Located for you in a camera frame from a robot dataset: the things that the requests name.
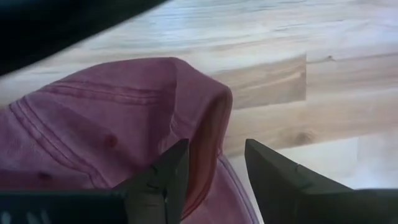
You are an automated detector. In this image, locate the maroon baseball cap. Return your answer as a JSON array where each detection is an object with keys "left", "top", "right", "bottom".
[{"left": 0, "top": 57, "right": 261, "bottom": 224}]

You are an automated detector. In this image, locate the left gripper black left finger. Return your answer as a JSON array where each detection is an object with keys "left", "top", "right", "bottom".
[{"left": 113, "top": 139, "right": 190, "bottom": 224}]

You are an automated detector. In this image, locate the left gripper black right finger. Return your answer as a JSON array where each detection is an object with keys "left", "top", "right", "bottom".
[{"left": 244, "top": 139, "right": 352, "bottom": 224}]

